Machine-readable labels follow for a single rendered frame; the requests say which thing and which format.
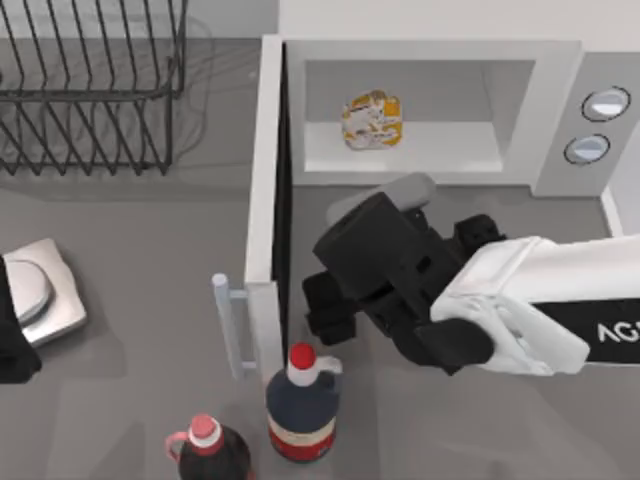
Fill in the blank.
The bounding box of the dark bottle with label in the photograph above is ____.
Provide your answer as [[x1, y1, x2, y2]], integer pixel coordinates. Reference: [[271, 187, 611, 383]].
[[264, 341, 346, 464]]

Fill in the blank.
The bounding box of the white microwave door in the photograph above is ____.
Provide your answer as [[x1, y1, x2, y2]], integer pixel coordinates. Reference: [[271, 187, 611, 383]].
[[242, 34, 294, 396]]

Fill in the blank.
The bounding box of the yellow and white package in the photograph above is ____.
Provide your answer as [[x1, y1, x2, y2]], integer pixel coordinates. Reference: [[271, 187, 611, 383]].
[[341, 89, 405, 151]]

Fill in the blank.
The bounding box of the pale microwave oven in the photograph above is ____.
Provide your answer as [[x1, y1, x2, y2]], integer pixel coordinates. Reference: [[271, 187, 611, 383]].
[[277, 35, 640, 237]]

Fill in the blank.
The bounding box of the small microwave knob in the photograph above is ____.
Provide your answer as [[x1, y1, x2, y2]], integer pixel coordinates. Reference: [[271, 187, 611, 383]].
[[563, 133, 612, 166]]

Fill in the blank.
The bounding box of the large microwave knob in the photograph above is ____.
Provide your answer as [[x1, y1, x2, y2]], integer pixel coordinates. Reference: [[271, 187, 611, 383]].
[[580, 85, 631, 122]]

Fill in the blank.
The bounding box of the silver kitchen scale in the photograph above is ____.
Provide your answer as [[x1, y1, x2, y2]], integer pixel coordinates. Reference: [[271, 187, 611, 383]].
[[1, 237, 89, 349]]

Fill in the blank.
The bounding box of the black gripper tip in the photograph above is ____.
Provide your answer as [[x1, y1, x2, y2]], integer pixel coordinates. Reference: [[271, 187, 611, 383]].
[[0, 253, 44, 386]]

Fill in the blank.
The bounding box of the pale door handle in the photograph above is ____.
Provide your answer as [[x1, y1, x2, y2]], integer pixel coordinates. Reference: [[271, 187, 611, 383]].
[[210, 272, 259, 383]]

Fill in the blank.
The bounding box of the dark bottle with pink handle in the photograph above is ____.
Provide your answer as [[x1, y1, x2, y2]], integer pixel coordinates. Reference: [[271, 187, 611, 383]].
[[164, 413, 254, 480]]

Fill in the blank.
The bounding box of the black wire rack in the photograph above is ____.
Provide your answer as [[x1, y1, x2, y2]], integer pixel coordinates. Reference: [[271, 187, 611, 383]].
[[0, 0, 190, 177]]

